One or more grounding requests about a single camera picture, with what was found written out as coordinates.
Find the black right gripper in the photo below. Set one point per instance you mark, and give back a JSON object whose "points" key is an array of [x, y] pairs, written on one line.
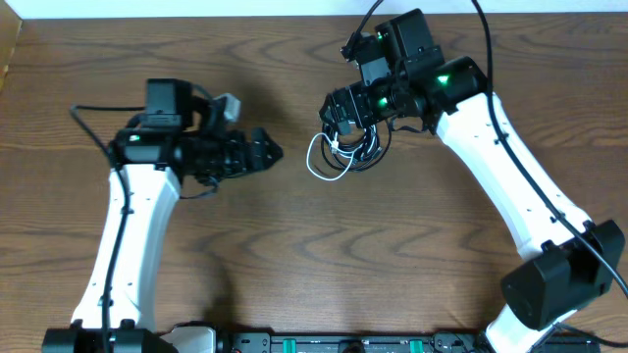
{"points": [[358, 94]]}

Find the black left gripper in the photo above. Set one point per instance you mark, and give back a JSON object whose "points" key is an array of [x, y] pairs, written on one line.
{"points": [[242, 159]]}

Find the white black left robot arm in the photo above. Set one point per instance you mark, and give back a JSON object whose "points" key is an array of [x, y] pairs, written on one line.
{"points": [[181, 131]]}

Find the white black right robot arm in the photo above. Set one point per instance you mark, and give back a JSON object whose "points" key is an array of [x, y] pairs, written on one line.
{"points": [[568, 260]]}

